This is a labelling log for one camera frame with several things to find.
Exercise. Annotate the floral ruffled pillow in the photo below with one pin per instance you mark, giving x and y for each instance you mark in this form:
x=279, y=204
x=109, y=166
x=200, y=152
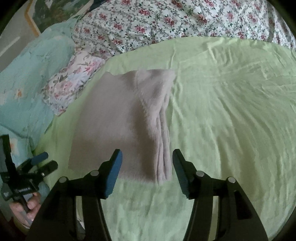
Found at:
x=69, y=83

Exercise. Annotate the white floral quilt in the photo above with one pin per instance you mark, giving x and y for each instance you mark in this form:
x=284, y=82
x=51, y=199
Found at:
x=161, y=18

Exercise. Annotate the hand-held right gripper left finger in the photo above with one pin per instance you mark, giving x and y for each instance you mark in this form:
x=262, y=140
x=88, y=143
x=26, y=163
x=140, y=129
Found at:
x=113, y=173

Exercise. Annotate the green framed wall picture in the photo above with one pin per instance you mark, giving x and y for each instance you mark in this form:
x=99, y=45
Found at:
x=53, y=11

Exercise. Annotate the beige knitted sweater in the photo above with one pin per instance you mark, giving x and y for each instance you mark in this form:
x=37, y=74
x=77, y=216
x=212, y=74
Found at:
x=111, y=115

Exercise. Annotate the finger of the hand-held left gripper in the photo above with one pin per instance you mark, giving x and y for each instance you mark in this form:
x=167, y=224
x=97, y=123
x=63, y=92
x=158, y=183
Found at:
x=39, y=158
x=47, y=168

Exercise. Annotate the person's left hand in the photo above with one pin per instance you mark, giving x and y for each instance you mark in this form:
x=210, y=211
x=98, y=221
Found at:
x=32, y=206

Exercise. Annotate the light green bed sheet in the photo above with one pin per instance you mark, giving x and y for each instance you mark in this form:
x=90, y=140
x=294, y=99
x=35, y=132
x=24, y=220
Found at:
x=231, y=115

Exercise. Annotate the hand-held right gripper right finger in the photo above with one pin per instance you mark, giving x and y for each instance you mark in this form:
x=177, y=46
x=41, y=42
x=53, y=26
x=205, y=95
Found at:
x=182, y=176

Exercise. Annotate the teal floral blanket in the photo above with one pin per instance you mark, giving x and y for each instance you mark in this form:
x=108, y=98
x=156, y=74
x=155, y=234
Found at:
x=27, y=81

